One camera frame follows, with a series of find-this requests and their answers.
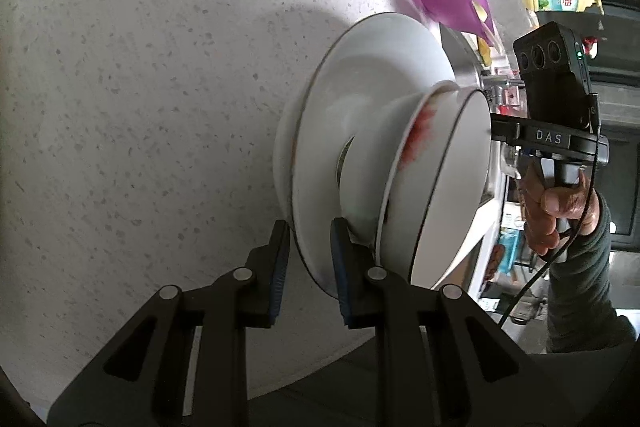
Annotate small plain white bowl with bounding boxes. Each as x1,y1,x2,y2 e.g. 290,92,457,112
340,82,446,253

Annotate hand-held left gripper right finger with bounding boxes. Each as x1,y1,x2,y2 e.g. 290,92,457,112
330,217,546,427

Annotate person's right hand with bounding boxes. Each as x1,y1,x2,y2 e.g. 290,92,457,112
517,154,601,258

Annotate small bowl with red print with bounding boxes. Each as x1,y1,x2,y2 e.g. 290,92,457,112
377,79,492,290

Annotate person's right forearm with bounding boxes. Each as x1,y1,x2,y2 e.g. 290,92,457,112
547,197,640,353

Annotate yellow sponge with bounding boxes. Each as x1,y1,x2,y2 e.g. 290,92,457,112
475,37,496,68

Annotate large white bowl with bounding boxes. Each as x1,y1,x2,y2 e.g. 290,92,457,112
274,13,493,303

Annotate chrome faucet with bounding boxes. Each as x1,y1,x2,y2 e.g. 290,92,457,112
482,74,523,105

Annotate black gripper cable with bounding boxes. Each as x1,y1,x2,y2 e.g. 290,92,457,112
495,92,601,328

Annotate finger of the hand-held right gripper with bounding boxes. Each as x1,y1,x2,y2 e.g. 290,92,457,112
489,114,526,145

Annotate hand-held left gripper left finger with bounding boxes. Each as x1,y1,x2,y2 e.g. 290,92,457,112
47,219,291,427

